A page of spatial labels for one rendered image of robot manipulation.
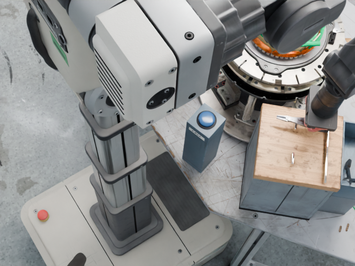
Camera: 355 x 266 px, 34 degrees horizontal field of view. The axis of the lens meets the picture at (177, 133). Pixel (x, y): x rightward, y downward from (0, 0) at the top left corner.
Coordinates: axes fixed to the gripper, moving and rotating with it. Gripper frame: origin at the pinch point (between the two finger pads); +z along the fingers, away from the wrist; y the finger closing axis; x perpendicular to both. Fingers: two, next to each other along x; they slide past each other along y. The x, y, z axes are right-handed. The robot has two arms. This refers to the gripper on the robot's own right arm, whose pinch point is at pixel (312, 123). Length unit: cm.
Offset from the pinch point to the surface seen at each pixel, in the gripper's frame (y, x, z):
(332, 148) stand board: -4.1, -5.7, 2.9
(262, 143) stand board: -5.7, 10.9, 3.1
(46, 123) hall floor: 36, 89, 111
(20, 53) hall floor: 68, 109, 112
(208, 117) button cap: 0.0, 24.3, 5.4
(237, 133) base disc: 8.1, 14.0, 29.7
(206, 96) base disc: 18.4, 24.6, 29.9
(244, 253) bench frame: -17, 3, 70
